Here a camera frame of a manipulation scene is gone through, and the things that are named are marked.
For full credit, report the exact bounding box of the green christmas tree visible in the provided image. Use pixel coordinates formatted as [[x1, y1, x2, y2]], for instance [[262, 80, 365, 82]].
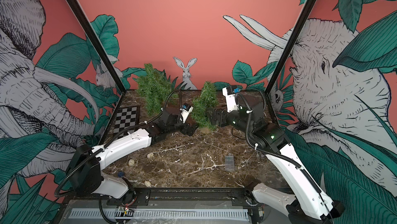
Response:
[[190, 81, 219, 134], [136, 64, 172, 116]]

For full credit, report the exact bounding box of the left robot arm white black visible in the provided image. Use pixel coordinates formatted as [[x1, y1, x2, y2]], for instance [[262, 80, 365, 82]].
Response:
[[54, 103, 198, 204]]

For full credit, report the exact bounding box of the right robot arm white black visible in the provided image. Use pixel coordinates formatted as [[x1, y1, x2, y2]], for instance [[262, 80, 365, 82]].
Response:
[[205, 88, 345, 224]]

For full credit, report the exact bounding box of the black white checkerboard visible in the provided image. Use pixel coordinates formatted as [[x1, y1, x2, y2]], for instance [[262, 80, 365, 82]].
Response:
[[113, 106, 140, 135]]

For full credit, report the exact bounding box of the white round bead near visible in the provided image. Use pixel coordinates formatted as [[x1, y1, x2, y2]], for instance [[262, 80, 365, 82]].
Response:
[[144, 181, 152, 187]]

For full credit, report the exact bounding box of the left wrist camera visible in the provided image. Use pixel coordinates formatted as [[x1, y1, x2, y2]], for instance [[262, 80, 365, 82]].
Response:
[[181, 103, 193, 123]]

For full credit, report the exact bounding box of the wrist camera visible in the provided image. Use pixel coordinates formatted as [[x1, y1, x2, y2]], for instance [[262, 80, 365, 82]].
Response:
[[222, 85, 240, 112], [181, 103, 193, 123]]

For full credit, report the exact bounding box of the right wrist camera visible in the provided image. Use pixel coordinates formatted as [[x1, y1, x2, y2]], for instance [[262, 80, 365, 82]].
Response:
[[222, 85, 240, 112]]

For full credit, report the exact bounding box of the white ring bead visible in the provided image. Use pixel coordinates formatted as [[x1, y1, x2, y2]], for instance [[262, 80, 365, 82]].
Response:
[[128, 159, 135, 166]]

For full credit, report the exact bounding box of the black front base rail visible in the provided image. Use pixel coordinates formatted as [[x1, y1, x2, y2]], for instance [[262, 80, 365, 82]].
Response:
[[58, 187, 295, 207]]

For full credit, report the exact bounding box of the left black frame post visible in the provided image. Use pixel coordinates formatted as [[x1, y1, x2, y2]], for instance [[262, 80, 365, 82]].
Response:
[[66, 0, 127, 94]]

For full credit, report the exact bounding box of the black frame post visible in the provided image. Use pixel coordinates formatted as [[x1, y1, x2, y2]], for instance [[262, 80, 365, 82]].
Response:
[[66, 0, 127, 94], [265, 0, 317, 96]]

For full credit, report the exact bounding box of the white slotted cable duct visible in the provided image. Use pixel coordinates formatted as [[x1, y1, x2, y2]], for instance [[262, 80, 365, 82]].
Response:
[[68, 208, 250, 220]]

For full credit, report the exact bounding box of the right black frame post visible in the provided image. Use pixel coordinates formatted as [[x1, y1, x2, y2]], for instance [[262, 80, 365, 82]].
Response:
[[265, 0, 317, 96]]

